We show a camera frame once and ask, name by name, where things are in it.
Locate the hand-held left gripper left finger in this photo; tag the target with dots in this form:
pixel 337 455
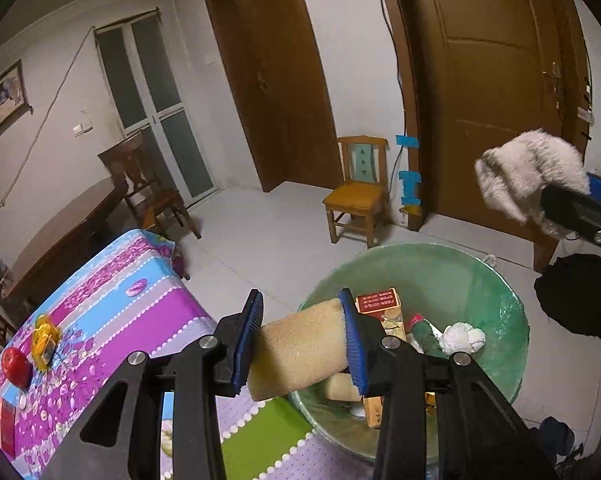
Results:
pixel 245 340

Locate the small light wooden chair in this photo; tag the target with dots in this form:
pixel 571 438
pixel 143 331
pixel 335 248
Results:
pixel 355 195

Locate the frosted glass door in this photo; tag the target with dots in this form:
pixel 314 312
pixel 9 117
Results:
pixel 150 85

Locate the dark wooden table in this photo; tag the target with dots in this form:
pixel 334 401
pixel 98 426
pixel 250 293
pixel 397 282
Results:
pixel 55 245

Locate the red apple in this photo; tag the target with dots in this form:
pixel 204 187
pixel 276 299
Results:
pixel 16 366

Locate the dark blue cloth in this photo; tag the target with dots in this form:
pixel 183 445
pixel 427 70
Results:
pixel 555 435

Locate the dark green wrapper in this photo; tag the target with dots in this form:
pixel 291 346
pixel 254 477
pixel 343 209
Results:
pixel 425 340

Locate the framed wall picture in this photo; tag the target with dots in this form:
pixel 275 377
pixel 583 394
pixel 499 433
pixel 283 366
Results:
pixel 0 102

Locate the green plastic basin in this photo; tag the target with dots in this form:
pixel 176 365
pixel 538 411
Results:
pixel 480 290

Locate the fluffy white cloth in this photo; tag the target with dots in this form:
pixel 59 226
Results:
pixel 525 175

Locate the red carton box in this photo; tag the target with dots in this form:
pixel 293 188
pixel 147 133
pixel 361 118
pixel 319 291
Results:
pixel 5 427

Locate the brown wooden door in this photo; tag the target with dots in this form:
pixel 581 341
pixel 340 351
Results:
pixel 490 85
pixel 275 60

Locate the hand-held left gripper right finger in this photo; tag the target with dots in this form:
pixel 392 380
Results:
pixel 354 345

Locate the blue tape piece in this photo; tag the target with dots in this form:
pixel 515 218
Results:
pixel 410 185
pixel 408 141

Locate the beige sponge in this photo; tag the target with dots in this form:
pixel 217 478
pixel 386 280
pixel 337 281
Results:
pixel 295 355
pixel 340 387

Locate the yellow orange packet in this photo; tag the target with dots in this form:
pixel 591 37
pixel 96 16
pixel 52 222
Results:
pixel 430 400

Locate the white light switch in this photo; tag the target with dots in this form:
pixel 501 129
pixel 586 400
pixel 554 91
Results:
pixel 83 127

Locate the white tissue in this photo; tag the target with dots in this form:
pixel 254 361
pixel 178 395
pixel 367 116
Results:
pixel 463 337

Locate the yellow snack bag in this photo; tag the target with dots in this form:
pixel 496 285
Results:
pixel 44 342

